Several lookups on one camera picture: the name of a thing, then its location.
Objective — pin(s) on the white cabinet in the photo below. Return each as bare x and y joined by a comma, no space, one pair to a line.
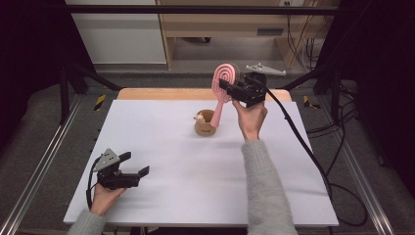
120,36

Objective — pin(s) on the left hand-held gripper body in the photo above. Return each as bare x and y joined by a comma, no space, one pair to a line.
111,176

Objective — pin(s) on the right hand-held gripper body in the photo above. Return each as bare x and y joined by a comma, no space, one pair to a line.
249,89

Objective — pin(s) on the metal floor rail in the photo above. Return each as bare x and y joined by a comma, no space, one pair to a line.
365,189
42,163

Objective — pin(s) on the pink hairbrush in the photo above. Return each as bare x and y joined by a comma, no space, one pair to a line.
223,74

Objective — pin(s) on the wooden shelf unit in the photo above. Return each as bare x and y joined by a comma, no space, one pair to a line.
228,24

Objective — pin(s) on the yellow black tape strip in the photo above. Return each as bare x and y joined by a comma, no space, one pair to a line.
99,102
308,103

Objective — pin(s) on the person's right hand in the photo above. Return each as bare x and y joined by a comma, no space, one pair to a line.
251,120

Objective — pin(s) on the white table sheet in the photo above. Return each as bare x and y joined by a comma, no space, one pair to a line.
182,176

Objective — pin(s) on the tan bag-shaped holder with bear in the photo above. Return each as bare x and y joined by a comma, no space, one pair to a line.
205,129

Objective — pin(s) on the person's left hand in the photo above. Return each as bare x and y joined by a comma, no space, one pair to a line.
104,197

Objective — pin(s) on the black horizontal frame bar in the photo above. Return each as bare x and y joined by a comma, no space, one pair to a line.
195,9

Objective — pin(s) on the black frame leg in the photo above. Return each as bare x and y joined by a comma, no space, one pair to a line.
64,94
334,94

